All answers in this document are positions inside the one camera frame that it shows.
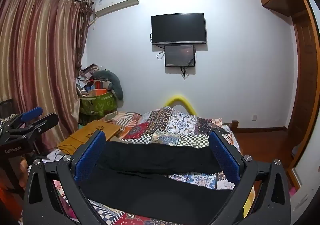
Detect person's left hand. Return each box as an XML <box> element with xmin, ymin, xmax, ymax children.
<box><xmin>19</xmin><ymin>159</ymin><xmax>30</xmax><ymax>189</ymax></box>

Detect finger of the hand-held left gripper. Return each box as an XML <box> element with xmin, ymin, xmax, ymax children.
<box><xmin>8</xmin><ymin>113</ymin><xmax>59</xmax><ymax>141</ymax></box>
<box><xmin>4</xmin><ymin>107</ymin><xmax>43</xmax><ymax>129</ymax></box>

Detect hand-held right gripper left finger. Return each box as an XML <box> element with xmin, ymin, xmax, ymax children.
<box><xmin>22</xmin><ymin>130</ymin><xmax>109</xmax><ymax>225</ymax></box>

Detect white air conditioner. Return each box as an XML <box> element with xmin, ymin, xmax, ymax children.
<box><xmin>93</xmin><ymin>0</ymin><xmax>140</xmax><ymax>17</ymax></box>

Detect black wall television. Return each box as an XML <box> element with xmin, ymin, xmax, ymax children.
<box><xmin>151</xmin><ymin>12</ymin><xmax>207</xmax><ymax>45</ymax></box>

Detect yellow foam bed rail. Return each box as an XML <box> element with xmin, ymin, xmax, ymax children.
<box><xmin>164</xmin><ymin>94</ymin><xmax>198</xmax><ymax>115</ymax></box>

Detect pile of clutter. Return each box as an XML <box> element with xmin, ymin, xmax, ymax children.
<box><xmin>76</xmin><ymin>64</ymin><xmax>110</xmax><ymax>97</ymax></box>

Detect wooden baseboard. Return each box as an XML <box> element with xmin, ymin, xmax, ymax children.
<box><xmin>236</xmin><ymin>127</ymin><xmax>287</xmax><ymax>133</ymax></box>

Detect wooden lap desk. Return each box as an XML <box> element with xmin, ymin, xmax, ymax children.
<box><xmin>57</xmin><ymin>119</ymin><xmax>121</xmax><ymax>155</ymax></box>

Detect black pants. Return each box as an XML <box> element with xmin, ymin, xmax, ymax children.
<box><xmin>79</xmin><ymin>141</ymin><xmax>234</xmax><ymax>218</ymax></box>

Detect small black wall monitor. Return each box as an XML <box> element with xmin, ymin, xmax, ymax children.
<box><xmin>164</xmin><ymin>44</ymin><xmax>195</xmax><ymax>67</ymax></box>

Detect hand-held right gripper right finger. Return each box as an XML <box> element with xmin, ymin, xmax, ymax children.
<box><xmin>209</xmin><ymin>131</ymin><xmax>292</xmax><ymax>225</ymax></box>

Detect patchwork quilt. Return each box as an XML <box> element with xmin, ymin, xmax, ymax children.
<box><xmin>47</xmin><ymin>106</ymin><xmax>255</xmax><ymax>225</ymax></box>

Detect grey plush pillow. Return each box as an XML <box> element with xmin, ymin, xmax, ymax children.
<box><xmin>94</xmin><ymin>70</ymin><xmax>124</xmax><ymax>100</ymax></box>

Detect striped brown curtain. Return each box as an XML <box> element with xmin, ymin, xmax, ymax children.
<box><xmin>0</xmin><ymin>0</ymin><xmax>92</xmax><ymax>145</ymax></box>

